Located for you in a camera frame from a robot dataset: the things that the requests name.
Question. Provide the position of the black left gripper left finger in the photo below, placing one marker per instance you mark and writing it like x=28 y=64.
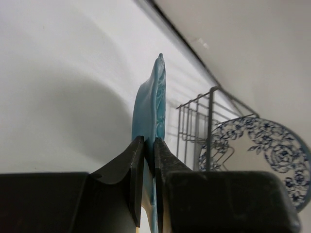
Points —
x=117 y=189

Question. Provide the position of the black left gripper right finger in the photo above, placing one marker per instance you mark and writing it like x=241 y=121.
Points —
x=180 y=194

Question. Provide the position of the teal scalloped plate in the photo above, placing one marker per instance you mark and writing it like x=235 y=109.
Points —
x=148 y=120

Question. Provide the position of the blue floral white plate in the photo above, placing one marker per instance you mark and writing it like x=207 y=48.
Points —
x=257 y=144

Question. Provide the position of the grey wire dish rack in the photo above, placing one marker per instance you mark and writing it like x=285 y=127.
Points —
x=198 y=117

